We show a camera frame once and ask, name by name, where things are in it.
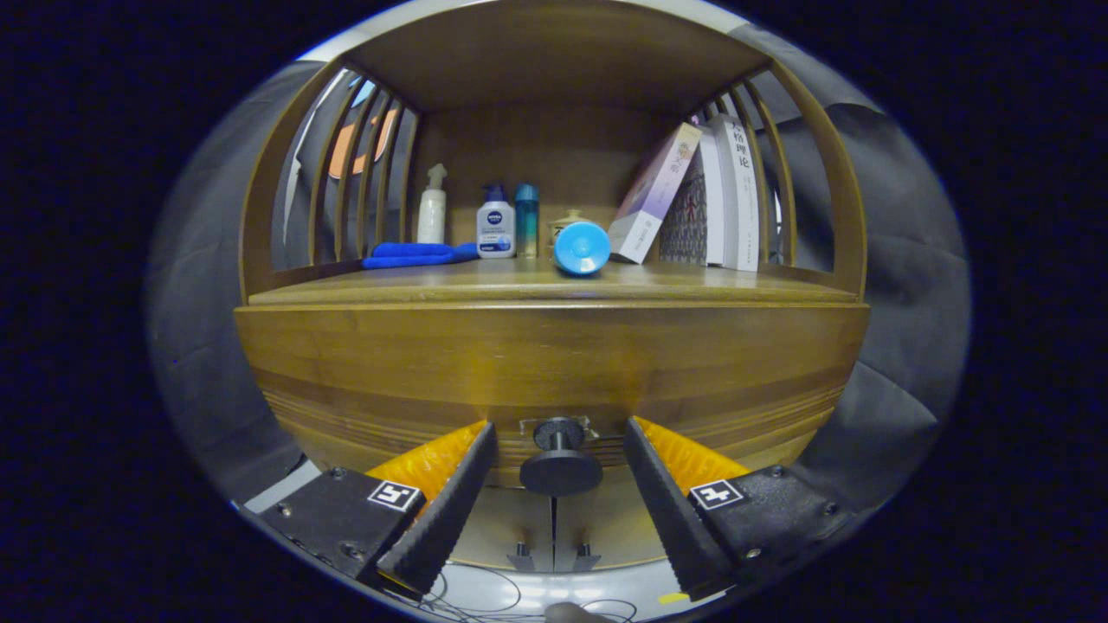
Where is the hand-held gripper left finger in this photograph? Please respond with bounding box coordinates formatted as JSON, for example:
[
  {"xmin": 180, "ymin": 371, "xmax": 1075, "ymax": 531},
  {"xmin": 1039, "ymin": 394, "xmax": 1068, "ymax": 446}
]
[{"xmin": 258, "ymin": 421, "xmax": 499, "ymax": 598}]

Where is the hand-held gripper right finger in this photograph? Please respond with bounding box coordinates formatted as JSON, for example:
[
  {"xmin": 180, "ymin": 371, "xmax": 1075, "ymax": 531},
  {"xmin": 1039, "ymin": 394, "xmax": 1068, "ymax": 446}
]
[{"xmin": 623, "ymin": 416, "xmax": 854, "ymax": 601}]

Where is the blue gradient tube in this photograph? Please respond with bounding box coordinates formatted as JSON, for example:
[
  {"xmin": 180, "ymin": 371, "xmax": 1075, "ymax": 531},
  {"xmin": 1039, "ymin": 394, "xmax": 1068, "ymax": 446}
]
[{"xmin": 552, "ymin": 221, "xmax": 612, "ymax": 276}]

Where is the wooden cabinet door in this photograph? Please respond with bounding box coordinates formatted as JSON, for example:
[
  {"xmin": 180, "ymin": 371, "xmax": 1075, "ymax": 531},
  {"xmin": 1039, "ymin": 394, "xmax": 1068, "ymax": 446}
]
[
  {"xmin": 554, "ymin": 485, "xmax": 669, "ymax": 572},
  {"xmin": 450, "ymin": 485, "xmax": 555, "ymax": 572}
]

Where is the wooden countertop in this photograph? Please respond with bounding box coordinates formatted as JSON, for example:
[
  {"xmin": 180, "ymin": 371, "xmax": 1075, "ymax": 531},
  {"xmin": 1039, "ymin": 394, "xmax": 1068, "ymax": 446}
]
[{"xmin": 248, "ymin": 257, "xmax": 860, "ymax": 305}]

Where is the wooden cabinet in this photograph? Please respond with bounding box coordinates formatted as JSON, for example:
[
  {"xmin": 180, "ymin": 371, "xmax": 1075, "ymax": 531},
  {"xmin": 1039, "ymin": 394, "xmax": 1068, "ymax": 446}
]
[{"xmin": 234, "ymin": 0, "xmax": 871, "ymax": 574}]

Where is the blue cloth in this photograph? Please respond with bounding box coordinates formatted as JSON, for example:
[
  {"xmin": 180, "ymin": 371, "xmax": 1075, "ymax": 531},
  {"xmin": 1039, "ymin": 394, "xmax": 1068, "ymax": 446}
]
[{"xmin": 362, "ymin": 241, "xmax": 481, "ymax": 270}]

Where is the white bottle with blue cap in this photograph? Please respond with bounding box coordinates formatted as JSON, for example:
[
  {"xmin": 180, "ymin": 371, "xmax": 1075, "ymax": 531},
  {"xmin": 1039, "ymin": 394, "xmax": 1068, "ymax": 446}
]
[{"xmin": 476, "ymin": 183, "xmax": 517, "ymax": 260}]

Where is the grey patterned book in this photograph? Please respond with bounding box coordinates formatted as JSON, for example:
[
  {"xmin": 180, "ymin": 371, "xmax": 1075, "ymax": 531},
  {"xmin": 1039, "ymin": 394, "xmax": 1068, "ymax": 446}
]
[{"xmin": 660, "ymin": 160, "xmax": 709, "ymax": 265}]

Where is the white pump bottle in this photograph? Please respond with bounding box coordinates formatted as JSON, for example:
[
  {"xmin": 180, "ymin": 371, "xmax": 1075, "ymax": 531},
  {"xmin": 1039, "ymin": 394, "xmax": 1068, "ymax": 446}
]
[{"xmin": 416, "ymin": 164, "xmax": 448, "ymax": 245}]

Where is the teal bottle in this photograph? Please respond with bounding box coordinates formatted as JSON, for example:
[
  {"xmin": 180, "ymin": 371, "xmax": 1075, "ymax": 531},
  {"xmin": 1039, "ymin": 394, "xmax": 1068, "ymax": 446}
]
[{"xmin": 515, "ymin": 183, "xmax": 540, "ymax": 259}]

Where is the plain white book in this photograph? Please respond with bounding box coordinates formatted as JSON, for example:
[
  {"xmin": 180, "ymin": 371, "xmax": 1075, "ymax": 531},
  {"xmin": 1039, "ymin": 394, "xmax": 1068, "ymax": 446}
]
[{"xmin": 697, "ymin": 125, "xmax": 726, "ymax": 267}]

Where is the cream lidded teacup with saucer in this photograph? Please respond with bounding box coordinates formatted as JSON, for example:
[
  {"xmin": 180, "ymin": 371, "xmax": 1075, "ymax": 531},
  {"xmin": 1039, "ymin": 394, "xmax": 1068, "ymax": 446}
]
[{"xmin": 547, "ymin": 209, "xmax": 589, "ymax": 259}]

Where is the pink purple book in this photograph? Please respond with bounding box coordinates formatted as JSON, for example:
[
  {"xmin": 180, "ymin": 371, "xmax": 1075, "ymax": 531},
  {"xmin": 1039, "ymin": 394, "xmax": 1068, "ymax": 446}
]
[{"xmin": 608, "ymin": 122, "xmax": 704, "ymax": 265}]

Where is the white book with black lettering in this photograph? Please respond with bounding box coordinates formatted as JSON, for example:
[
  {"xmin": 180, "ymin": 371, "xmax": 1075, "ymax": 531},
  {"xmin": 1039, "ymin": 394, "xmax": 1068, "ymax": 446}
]
[{"xmin": 710, "ymin": 113, "xmax": 763, "ymax": 273}]

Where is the tangle of black cables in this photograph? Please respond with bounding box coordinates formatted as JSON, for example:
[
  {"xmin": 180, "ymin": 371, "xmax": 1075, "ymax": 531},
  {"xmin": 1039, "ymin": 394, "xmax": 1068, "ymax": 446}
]
[{"xmin": 424, "ymin": 562, "xmax": 637, "ymax": 623}]

